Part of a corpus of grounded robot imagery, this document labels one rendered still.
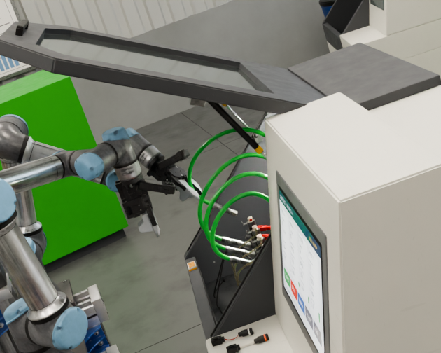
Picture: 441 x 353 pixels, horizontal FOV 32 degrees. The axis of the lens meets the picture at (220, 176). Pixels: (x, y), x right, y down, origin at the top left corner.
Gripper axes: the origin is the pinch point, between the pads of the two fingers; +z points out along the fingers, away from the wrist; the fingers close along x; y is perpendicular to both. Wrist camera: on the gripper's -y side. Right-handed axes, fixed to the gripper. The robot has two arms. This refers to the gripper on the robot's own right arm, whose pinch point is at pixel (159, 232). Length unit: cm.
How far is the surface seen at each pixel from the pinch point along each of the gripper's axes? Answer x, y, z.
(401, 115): 37, -72, -22
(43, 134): -327, 71, 26
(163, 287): -228, 23, 125
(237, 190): -41, -30, 11
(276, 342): 40, -22, 27
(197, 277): -23.2, -5.8, 29.7
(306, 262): 68, -33, -7
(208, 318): 7.9, -5.4, 29.8
